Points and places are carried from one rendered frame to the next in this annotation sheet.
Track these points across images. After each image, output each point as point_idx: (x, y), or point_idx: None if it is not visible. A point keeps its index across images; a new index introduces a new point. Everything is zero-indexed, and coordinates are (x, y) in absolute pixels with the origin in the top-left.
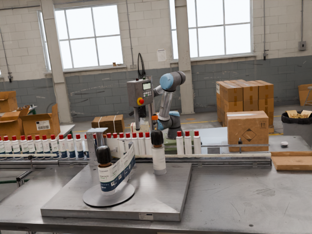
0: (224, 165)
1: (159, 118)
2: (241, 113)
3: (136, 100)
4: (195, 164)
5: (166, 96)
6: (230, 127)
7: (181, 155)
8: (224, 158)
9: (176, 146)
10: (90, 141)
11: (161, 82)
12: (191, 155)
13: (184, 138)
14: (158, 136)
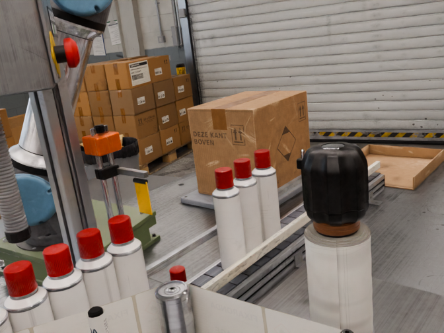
0: None
1: (42, 164)
2: (225, 100)
3: (45, 49)
4: (287, 266)
5: (79, 53)
6: (258, 134)
7: (254, 256)
8: None
9: (208, 237)
10: None
11: None
12: (274, 240)
13: (103, 222)
14: (366, 168)
